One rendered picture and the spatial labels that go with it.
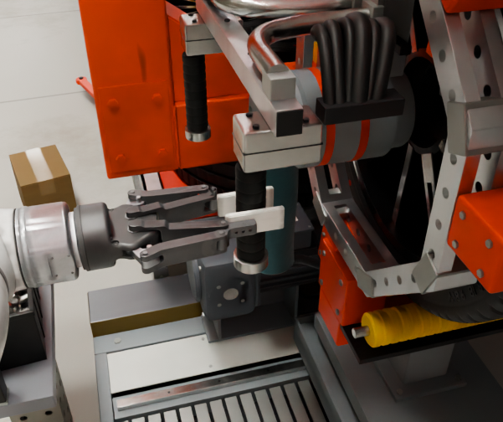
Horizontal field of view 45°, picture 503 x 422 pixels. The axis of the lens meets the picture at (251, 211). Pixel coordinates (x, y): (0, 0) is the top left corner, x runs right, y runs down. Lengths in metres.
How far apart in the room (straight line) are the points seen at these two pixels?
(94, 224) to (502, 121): 0.44
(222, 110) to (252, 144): 0.69
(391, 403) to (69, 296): 1.00
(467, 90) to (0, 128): 2.38
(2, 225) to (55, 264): 0.07
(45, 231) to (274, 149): 0.26
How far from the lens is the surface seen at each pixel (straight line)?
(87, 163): 2.48
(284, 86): 0.64
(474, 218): 0.68
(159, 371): 1.54
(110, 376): 1.56
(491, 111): 0.68
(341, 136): 0.85
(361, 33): 0.67
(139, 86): 1.28
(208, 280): 1.33
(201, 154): 1.38
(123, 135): 1.33
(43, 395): 1.07
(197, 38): 0.96
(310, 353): 1.46
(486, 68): 0.71
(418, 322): 1.05
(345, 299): 1.06
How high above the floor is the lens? 1.26
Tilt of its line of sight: 36 degrees down
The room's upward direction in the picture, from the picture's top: straight up
